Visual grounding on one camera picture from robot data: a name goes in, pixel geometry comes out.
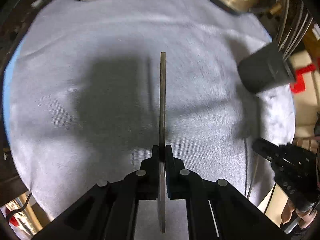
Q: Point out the carved dark wooden chair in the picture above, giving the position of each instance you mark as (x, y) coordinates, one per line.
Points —
(16, 16)

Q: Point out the dark grey utensil holder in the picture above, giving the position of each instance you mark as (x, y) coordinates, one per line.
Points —
(265, 69)

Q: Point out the grey table cloth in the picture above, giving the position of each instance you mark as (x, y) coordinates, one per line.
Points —
(81, 101)

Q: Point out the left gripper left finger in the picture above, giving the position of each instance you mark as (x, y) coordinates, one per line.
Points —
(110, 211)

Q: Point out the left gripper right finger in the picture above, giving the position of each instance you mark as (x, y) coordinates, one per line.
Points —
(215, 210)

